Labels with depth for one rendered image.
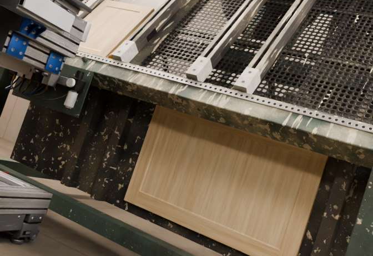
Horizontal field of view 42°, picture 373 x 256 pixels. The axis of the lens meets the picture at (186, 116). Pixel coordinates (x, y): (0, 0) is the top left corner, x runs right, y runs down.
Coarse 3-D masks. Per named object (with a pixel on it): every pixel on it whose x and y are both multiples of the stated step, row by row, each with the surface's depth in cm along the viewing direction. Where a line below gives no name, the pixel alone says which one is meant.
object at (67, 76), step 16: (64, 64) 247; (16, 80) 255; (32, 80) 243; (48, 80) 236; (64, 80) 238; (80, 80) 233; (32, 96) 238; (48, 96) 248; (64, 96) 236; (80, 96) 238; (64, 112) 240
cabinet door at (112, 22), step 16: (96, 16) 281; (112, 16) 277; (128, 16) 274; (144, 16) 270; (96, 32) 269; (112, 32) 265; (128, 32) 261; (80, 48) 260; (96, 48) 257; (112, 48) 254
